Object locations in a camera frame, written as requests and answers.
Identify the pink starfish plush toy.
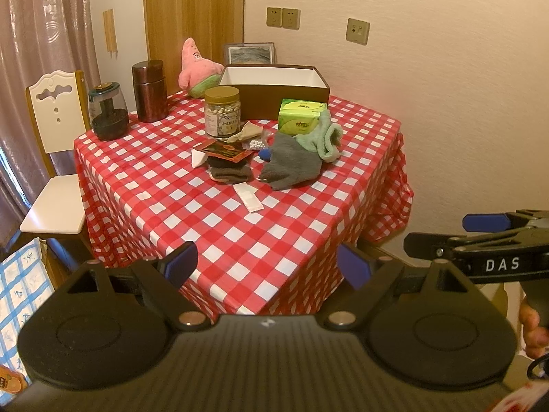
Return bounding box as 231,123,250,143
178,37,224,99

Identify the white sock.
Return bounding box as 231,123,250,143
191,149,208,168

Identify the beige sock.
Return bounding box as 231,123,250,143
226,121,263,143

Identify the person's right hand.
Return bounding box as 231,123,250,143
518,298,549,359

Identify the brown metal canister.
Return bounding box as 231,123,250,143
132,60,168,123

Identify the single wall socket plate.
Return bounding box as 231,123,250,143
345,18,370,46

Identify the brown cardboard box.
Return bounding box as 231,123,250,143
220,64,330,121

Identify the cotton swab bag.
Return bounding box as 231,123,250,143
243,129,273,152

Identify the framed picture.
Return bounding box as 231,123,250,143
224,42,277,65

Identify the double wall socket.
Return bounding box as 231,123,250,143
265,7,301,30

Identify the wooden door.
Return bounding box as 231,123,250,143
143,0,245,95

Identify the striped knit sock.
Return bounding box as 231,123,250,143
207,156,253,184

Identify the red white checkered tablecloth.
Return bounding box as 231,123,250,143
74,94,413,317

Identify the white wooden chair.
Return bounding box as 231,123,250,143
20,70,90,238

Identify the glass jar dark lid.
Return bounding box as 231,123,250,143
89,82,129,141

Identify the blue white patterned cloth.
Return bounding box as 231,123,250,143
0,238,54,382

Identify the grey towel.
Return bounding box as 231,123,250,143
259,132,322,191

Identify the cashew jar gold lid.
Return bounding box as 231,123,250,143
204,85,241,138

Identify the green tissue pack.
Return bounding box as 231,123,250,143
277,99,328,136

